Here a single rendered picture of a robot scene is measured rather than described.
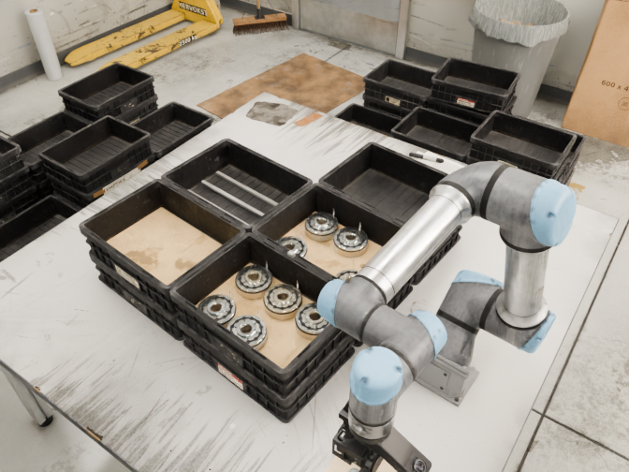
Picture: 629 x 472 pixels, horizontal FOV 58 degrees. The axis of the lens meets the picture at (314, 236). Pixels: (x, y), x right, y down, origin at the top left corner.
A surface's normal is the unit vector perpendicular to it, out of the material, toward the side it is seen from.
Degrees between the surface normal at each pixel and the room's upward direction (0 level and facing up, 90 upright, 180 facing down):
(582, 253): 0
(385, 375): 1
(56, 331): 0
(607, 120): 73
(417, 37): 90
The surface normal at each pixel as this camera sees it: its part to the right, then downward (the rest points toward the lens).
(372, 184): 0.00, -0.73
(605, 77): -0.54, 0.38
